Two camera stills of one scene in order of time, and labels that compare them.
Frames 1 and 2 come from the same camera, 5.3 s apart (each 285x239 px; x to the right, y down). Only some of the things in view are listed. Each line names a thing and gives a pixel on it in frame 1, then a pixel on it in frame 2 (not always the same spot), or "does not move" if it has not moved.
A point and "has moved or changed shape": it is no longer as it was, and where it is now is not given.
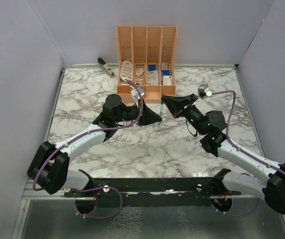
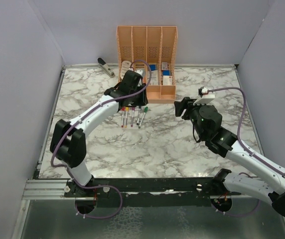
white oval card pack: [126, 70] does not move
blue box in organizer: [152, 67] does not move
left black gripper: [148, 116] to [142, 101]
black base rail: [154, 191] does not move
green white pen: [160, 114] has moved or changed shape
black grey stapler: [105, 68] does not move
